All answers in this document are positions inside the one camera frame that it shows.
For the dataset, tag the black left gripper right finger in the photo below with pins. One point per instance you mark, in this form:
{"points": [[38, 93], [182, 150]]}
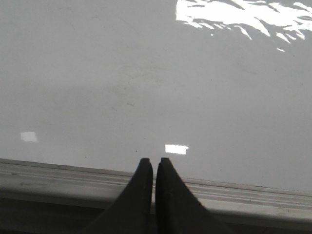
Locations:
{"points": [[177, 210]]}

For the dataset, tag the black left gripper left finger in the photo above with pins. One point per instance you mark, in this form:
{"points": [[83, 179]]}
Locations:
{"points": [[129, 213]]}

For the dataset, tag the white whiteboard with aluminium frame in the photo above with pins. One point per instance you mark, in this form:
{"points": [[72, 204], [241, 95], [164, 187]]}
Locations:
{"points": [[223, 88]]}

